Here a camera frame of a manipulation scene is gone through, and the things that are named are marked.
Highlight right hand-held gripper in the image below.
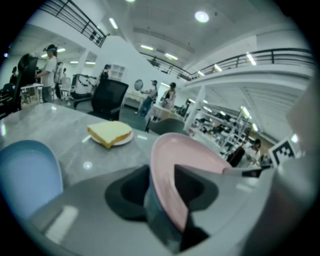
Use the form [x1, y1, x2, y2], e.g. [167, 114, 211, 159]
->
[221, 74, 320, 193]

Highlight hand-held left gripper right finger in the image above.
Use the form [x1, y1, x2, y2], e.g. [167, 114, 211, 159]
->
[173, 164, 267, 256]

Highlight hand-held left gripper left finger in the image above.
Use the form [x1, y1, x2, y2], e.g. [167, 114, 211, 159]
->
[31, 163, 180, 256]

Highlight pink plate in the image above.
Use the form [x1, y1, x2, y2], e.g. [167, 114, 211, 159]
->
[143, 132, 233, 251]

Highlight white plate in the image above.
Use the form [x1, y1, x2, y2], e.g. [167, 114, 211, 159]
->
[89, 130, 134, 147]

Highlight blue plate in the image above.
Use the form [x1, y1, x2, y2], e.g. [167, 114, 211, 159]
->
[0, 139, 65, 221]

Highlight white storage racks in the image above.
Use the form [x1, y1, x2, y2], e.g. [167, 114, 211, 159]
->
[192, 98, 256, 152]

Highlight yellow bread slice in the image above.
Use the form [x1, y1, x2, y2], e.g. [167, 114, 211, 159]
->
[86, 120, 133, 150]

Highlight grey shell chair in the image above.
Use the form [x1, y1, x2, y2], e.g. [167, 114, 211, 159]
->
[149, 117, 186, 136]

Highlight black mesh office chair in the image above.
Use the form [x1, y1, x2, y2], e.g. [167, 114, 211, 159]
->
[74, 79, 130, 122]

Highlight black balcony railing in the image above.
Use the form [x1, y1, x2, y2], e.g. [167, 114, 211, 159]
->
[37, 0, 108, 49]
[138, 48, 315, 82]

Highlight white machine with black trim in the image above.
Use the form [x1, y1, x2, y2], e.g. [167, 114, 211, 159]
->
[70, 73, 98, 101]

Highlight white cubby shelf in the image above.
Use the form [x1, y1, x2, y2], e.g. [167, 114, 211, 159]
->
[109, 64, 126, 81]

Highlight white chair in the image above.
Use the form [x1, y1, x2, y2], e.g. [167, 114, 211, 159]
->
[59, 76, 73, 101]

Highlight white side table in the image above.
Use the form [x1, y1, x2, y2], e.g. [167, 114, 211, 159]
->
[20, 83, 45, 105]

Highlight black high-back office chair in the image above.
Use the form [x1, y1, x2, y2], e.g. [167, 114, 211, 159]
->
[11, 53, 40, 114]

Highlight round ceiling light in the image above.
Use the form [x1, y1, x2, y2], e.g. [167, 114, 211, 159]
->
[194, 10, 210, 24]

